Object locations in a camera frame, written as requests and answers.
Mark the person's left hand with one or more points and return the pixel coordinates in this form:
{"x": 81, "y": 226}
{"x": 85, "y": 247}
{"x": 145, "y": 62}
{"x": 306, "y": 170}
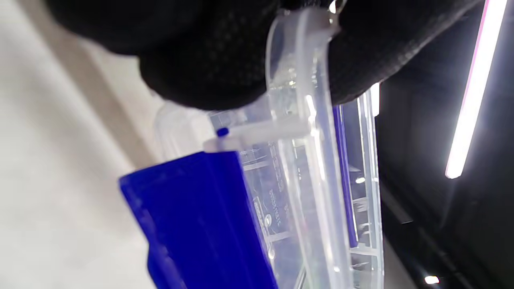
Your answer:
{"x": 200, "y": 48}

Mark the clear plastic storage box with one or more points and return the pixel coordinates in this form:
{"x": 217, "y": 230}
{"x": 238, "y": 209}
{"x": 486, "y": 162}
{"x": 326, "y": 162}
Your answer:
{"x": 297, "y": 180}

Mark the ceiling light tube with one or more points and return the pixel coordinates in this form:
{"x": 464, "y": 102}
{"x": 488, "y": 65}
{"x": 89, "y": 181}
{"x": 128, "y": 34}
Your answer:
{"x": 474, "y": 92}

